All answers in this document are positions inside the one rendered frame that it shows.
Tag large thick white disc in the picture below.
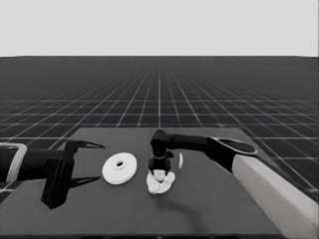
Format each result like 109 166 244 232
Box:
101 151 139 186

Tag white round pinned carrier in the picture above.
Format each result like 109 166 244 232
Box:
146 168 175 195

